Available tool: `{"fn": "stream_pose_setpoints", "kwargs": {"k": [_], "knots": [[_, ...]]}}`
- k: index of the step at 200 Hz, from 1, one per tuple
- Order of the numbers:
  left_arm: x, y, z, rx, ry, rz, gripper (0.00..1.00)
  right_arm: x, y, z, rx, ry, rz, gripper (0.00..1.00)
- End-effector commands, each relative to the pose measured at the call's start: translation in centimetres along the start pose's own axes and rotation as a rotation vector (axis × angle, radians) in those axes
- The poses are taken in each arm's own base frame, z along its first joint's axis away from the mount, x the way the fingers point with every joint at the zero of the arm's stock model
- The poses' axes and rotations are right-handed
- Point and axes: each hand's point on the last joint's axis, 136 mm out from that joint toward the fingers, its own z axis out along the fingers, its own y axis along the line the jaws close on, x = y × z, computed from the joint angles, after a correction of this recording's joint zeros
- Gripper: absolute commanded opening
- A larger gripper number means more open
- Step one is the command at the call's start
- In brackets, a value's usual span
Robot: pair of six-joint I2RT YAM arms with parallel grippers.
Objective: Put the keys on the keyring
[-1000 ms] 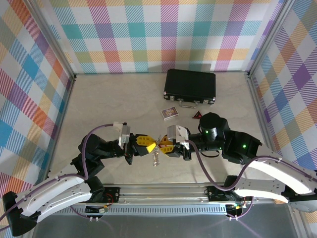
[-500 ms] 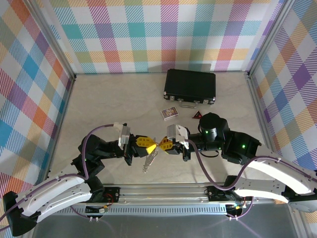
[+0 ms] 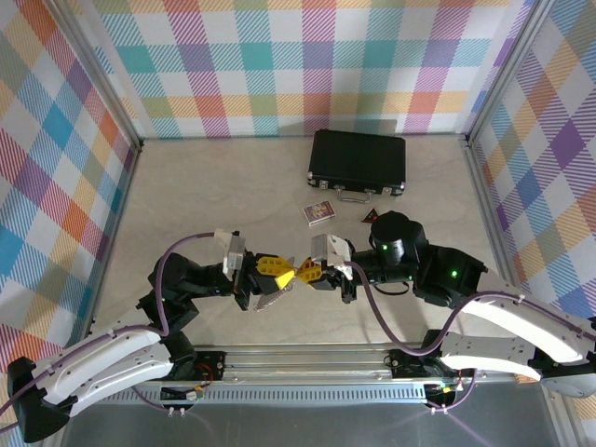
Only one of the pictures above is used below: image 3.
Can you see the black connector bracket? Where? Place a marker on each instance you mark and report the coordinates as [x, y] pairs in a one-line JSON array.
[[179, 395], [442, 393]]

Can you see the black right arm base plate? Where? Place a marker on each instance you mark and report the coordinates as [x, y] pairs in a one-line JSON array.
[[405, 365]]

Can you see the small playing card box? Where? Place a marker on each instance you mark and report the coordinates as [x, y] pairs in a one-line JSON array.
[[318, 213]]

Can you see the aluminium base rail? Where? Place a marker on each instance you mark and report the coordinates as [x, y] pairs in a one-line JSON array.
[[302, 361]]

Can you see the small orange printed tag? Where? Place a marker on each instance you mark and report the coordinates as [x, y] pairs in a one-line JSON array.
[[521, 379]]

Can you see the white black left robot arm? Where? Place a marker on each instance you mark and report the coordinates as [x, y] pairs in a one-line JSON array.
[[116, 344]]

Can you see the aluminium frame side rail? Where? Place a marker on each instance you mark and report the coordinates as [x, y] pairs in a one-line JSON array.
[[492, 209], [121, 200]]

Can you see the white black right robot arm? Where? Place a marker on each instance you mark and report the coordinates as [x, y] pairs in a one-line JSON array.
[[503, 309]]

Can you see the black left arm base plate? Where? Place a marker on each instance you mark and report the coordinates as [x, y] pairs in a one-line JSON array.
[[212, 361]]

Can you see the aluminium frame post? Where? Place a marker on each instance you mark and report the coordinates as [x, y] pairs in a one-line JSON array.
[[99, 70], [507, 70]]

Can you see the grey metal base plate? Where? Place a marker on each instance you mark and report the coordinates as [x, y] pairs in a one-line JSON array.
[[302, 428]]

